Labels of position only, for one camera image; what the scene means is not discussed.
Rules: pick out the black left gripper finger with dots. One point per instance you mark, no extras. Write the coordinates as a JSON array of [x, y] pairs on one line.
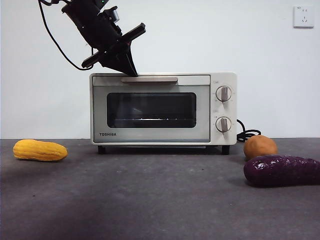
[[130, 60], [117, 62]]

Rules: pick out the brown potato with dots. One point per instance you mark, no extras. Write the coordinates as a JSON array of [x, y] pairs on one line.
[[260, 147]]

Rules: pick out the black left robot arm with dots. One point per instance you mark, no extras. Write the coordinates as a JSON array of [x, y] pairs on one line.
[[82, 15]]

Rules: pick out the cream oven knob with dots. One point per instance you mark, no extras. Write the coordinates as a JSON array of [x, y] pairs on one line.
[[223, 94], [223, 124]]

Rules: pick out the cream Toshiba toaster oven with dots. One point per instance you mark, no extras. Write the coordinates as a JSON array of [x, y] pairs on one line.
[[226, 110]]

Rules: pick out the purple sweet potato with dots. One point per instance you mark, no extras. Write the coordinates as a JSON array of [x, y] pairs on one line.
[[275, 172]]

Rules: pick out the yellow corn cob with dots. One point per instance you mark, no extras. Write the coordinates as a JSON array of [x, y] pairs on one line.
[[37, 150]]

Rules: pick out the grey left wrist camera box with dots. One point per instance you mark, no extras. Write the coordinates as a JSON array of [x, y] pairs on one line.
[[114, 15]]

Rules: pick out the white wall socket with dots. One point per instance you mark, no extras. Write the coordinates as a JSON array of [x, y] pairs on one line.
[[303, 23]]

